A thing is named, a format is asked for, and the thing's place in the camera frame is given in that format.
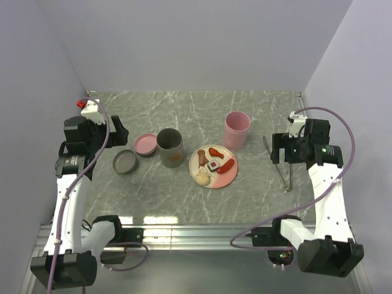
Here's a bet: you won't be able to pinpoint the red chicken drumstick toy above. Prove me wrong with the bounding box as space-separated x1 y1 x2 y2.
208 147 224 159

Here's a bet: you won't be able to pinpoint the tall pink container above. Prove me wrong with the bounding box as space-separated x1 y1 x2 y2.
223 111 251 151

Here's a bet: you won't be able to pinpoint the brown meat rib toy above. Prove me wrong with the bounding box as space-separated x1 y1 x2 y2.
197 149 209 167

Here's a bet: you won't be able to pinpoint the metal food tongs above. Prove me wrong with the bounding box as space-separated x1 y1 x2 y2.
262 136 292 193

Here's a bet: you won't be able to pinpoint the aluminium frame rail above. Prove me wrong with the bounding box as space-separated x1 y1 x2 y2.
33 223 358 254

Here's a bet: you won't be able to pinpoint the red sausage toy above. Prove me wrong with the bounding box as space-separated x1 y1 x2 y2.
216 158 235 175

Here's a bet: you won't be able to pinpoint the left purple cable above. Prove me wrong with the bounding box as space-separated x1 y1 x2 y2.
46 97 110 290

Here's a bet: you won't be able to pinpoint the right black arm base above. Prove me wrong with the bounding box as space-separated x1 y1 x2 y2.
247 227 296 269

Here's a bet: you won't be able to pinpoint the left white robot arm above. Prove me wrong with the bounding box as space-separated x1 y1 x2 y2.
30 116 129 293

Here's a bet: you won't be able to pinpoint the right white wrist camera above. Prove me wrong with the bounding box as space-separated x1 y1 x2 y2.
288 111 307 138

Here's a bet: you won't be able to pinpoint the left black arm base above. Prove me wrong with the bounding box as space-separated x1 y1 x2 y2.
100 227 144 265

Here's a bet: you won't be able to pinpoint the grey lid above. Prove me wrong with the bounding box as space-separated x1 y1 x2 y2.
113 149 138 175

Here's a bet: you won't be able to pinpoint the sushi roll toy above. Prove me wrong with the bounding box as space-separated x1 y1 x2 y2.
207 159 220 172

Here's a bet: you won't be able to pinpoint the white steamed bun toy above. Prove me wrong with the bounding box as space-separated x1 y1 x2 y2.
195 171 211 186

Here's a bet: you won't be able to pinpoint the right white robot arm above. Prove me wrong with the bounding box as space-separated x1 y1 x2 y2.
270 114 364 277

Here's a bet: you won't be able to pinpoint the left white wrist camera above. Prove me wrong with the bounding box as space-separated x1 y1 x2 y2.
80 102 106 125

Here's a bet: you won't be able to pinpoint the tall grey container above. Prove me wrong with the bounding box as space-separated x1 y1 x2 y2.
157 128 184 168

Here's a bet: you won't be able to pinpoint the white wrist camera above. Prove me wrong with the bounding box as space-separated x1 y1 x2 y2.
80 102 106 125
288 111 307 138

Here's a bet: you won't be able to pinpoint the pink lid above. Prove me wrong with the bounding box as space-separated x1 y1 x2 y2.
134 133 157 157

